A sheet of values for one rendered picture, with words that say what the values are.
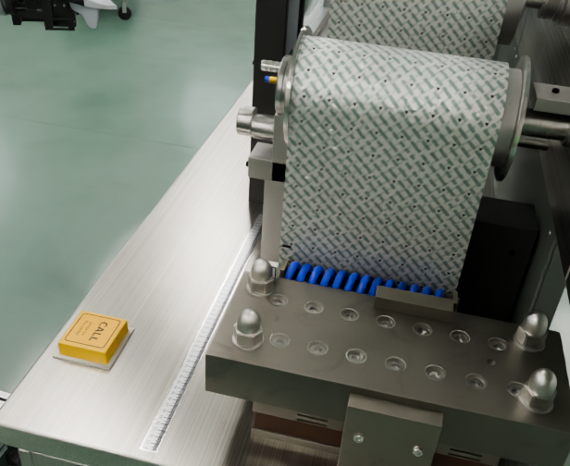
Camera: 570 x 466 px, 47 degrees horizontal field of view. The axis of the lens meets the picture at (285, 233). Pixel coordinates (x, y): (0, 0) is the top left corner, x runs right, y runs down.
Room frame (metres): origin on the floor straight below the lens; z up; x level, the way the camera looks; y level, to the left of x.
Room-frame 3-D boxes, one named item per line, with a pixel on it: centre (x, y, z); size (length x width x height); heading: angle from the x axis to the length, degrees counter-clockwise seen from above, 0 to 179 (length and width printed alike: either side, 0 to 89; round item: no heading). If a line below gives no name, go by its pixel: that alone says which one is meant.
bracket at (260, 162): (0.82, 0.03, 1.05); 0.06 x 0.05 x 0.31; 79
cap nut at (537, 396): (0.50, -0.28, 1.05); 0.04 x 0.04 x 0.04
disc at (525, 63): (0.73, -0.26, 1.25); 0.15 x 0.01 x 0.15; 169
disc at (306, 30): (0.78, 0.00, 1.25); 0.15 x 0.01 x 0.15; 169
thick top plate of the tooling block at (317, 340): (0.57, -0.13, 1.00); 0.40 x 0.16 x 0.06; 79
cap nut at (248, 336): (0.55, 0.03, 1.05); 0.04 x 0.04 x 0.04
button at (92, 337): (0.66, 0.25, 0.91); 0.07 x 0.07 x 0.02; 79
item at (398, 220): (0.69, -0.11, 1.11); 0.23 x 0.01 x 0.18; 79
